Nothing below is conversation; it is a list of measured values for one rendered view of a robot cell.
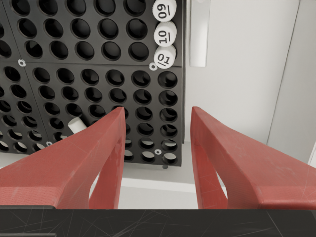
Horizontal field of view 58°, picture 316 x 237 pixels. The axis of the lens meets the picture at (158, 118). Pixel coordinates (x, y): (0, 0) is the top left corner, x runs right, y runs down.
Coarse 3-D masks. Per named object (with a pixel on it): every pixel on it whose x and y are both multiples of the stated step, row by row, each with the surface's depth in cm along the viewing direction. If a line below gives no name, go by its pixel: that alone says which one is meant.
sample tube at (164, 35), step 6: (162, 24) 16; (168, 24) 16; (174, 24) 17; (156, 30) 16; (162, 30) 16; (168, 30) 16; (174, 30) 16; (156, 36) 16; (162, 36) 16; (168, 36) 16; (174, 36) 16; (156, 42) 16; (162, 42) 16; (168, 42) 16
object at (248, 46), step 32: (224, 0) 21; (256, 0) 21; (288, 0) 21; (224, 32) 23; (256, 32) 22; (288, 32) 22; (224, 64) 24; (256, 64) 24; (192, 96) 27; (224, 96) 26; (256, 96) 26; (256, 128) 28; (0, 160) 29; (224, 192) 25
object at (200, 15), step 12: (192, 0) 21; (204, 0) 21; (192, 12) 21; (204, 12) 21; (192, 24) 22; (204, 24) 22; (192, 36) 22; (204, 36) 22; (192, 48) 23; (204, 48) 23; (192, 60) 23; (204, 60) 23
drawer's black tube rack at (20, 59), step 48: (0, 0) 17; (48, 0) 20; (96, 0) 17; (144, 0) 16; (0, 48) 20; (48, 48) 19; (96, 48) 18; (144, 48) 21; (0, 96) 22; (48, 96) 22; (96, 96) 24; (144, 96) 23; (0, 144) 26; (48, 144) 24; (144, 144) 23
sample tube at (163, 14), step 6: (156, 0) 15; (162, 0) 15; (168, 0) 15; (174, 0) 16; (156, 6) 15; (162, 6) 15; (168, 6) 15; (174, 6) 15; (156, 12) 15; (162, 12) 15; (168, 12) 15; (174, 12) 15; (156, 18) 15; (162, 18) 15; (168, 18) 15
